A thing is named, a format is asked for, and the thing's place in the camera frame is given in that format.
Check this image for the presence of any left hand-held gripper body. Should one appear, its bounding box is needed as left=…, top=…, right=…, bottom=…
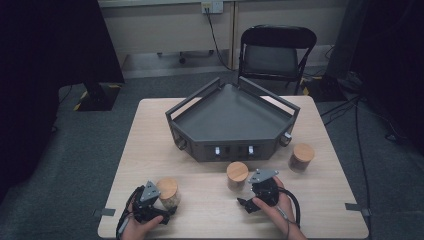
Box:
left=131, top=180, right=170, bottom=224

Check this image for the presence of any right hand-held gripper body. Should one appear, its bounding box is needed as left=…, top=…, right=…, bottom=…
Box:
left=247, top=168, right=281, bottom=207

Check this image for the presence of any glass jar with pale beans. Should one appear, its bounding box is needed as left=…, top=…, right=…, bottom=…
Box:
left=156, top=177, right=182, bottom=211

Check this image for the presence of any glass jar with brown contents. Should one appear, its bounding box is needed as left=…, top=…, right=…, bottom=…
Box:
left=226, top=161, right=250, bottom=192

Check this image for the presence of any glass jar with dark contents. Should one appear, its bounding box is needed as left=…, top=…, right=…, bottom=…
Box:
left=287, top=143, right=316, bottom=174

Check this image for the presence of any dark grey corner shelf rack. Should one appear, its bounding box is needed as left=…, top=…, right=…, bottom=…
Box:
left=165, top=76, right=301, bottom=164

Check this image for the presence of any person's right hand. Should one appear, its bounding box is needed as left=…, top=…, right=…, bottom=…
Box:
left=251, top=176, right=297, bottom=235

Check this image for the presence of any person's left hand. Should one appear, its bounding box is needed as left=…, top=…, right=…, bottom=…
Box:
left=120, top=204, right=165, bottom=240

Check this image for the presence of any grey tape strip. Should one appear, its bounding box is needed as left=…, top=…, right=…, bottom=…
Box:
left=93, top=207, right=117, bottom=218
left=344, top=202, right=372, bottom=217

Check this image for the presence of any black stand base yellow tape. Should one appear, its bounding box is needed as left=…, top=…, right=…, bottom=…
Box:
left=72, top=82, right=122, bottom=112

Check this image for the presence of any black folding chair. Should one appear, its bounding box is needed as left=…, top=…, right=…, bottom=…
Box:
left=237, top=24, right=318, bottom=96

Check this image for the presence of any office chair caster base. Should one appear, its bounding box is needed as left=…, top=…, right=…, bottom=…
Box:
left=156, top=49, right=215, bottom=65

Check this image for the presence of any black curtain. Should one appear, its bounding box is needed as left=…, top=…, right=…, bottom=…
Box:
left=0, top=0, right=126, bottom=205

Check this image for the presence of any dark grey curtain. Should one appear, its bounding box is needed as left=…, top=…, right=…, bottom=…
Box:
left=324, top=0, right=424, bottom=155

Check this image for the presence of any left hand-held gripper cable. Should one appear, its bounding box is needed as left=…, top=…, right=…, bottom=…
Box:
left=115, top=186, right=145, bottom=240

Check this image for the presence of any hand-held gripper cable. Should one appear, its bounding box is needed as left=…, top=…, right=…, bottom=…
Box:
left=277, top=187, right=302, bottom=232
left=115, top=186, right=145, bottom=240

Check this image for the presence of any right hand-held gripper cable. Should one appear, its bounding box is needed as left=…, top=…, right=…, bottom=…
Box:
left=277, top=187, right=302, bottom=232

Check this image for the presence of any long black floor cable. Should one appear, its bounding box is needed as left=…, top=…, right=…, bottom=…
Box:
left=353, top=98, right=373, bottom=236

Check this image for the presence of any black power cable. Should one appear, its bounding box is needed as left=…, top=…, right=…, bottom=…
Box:
left=204, top=7, right=235, bottom=72

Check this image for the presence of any white wall socket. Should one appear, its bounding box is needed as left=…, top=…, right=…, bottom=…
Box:
left=200, top=1, right=225, bottom=15

